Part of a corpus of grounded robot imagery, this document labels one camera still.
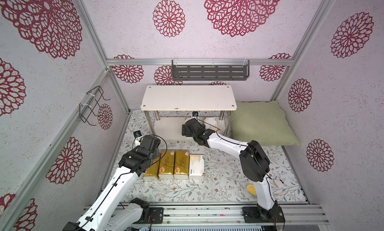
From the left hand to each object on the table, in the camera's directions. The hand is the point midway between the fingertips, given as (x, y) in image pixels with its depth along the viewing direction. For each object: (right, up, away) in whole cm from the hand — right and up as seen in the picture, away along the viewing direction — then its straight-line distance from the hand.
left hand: (145, 152), depth 76 cm
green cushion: (+70, +15, +18) cm, 74 cm away
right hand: (+22, +14, +16) cm, 31 cm away
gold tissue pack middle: (+10, -9, +7) cm, 15 cm away
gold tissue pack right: (+18, -8, +9) cm, 22 cm away
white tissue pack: (+27, -10, +9) cm, 30 cm away
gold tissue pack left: (+2, -13, +5) cm, 14 cm away
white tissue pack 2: (+38, +16, +23) cm, 47 cm away
